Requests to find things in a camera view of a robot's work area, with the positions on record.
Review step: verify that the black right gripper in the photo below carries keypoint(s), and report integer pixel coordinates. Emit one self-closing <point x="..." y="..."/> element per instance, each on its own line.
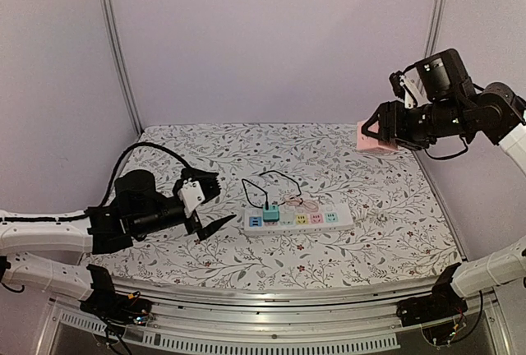
<point x="394" y="123"/>

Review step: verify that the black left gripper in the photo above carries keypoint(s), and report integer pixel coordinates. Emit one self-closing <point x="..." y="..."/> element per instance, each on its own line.
<point x="195" y="226"/>

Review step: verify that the pink cube socket adapter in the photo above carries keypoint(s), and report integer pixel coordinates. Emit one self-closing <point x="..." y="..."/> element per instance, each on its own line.
<point x="369" y="144"/>

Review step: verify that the teal cube charger plug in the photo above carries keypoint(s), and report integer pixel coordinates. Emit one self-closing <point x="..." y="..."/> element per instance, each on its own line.
<point x="271" y="214"/>

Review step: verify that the white USB charger block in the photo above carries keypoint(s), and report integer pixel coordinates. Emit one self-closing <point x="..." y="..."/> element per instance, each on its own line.
<point x="289" y="210"/>

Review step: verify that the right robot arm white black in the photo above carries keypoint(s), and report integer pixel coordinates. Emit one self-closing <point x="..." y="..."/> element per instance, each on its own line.
<point x="455" y="107"/>

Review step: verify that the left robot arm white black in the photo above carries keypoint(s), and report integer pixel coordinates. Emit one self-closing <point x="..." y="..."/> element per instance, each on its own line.
<point x="136" y="211"/>

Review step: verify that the white colourful power strip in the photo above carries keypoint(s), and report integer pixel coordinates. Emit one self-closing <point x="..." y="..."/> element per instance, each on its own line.
<point x="324" y="219"/>

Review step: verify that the floral patterned table mat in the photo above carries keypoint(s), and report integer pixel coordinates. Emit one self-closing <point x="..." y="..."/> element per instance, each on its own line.
<point x="400" y="231"/>

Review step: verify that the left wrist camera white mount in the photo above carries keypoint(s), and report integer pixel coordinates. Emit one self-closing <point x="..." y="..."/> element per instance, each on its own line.
<point x="189" y="192"/>

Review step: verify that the aluminium front rail base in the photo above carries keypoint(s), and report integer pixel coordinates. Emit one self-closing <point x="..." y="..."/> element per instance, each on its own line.
<point x="351" y="320"/>

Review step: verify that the right aluminium frame post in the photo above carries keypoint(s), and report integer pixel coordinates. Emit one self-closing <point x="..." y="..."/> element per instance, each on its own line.
<point x="437" y="13"/>

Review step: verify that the aluminium frame post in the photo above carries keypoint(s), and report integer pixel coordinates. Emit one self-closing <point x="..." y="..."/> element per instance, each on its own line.
<point x="437" y="13"/>
<point x="120" y="65"/>

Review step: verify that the left aluminium frame post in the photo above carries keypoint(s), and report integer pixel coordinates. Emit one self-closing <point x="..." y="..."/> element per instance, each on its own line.
<point x="120" y="65"/>

